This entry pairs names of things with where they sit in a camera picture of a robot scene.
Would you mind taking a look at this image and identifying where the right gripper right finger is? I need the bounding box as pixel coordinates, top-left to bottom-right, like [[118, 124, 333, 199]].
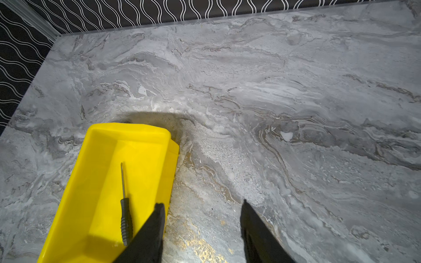
[[240, 200, 295, 263]]

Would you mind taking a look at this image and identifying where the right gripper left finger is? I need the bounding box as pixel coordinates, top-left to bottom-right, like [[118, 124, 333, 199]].
[[114, 203, 166, 263]]

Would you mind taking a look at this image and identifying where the black screwdriver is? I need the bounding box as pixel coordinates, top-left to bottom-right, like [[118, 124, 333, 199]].
[[120, 162, 133, 247]]

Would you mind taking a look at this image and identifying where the yellow plastic bin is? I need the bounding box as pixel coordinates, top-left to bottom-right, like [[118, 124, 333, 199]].
[[39, 123, 179, 263]]

